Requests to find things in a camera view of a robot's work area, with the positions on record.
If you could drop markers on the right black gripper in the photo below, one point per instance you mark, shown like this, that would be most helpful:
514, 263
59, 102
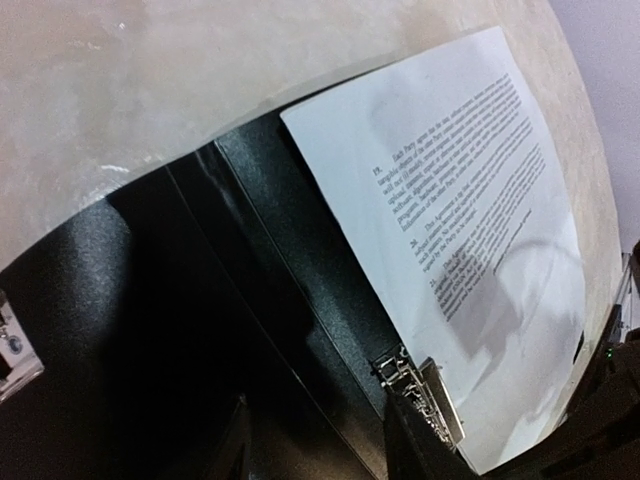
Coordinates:
600, 436

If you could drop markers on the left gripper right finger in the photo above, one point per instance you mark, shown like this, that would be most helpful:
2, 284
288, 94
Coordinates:
413, 450

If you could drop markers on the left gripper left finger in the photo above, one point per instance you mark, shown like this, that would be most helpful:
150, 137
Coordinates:
229, 457

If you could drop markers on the black file folder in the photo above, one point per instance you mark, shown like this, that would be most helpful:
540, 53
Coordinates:
221, 274

